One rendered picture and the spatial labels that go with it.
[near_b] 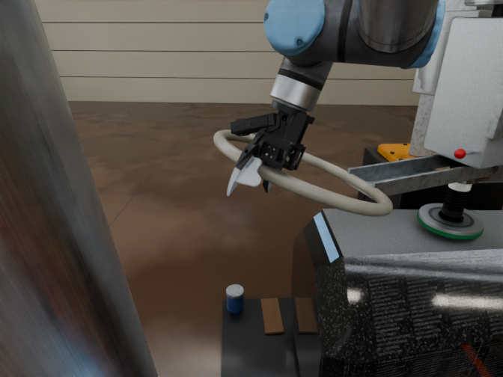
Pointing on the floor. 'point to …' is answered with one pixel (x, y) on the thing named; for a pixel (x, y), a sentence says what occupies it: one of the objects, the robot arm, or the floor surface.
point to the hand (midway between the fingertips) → (245, 193)
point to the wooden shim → (272, 316)
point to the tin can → (235, 298)
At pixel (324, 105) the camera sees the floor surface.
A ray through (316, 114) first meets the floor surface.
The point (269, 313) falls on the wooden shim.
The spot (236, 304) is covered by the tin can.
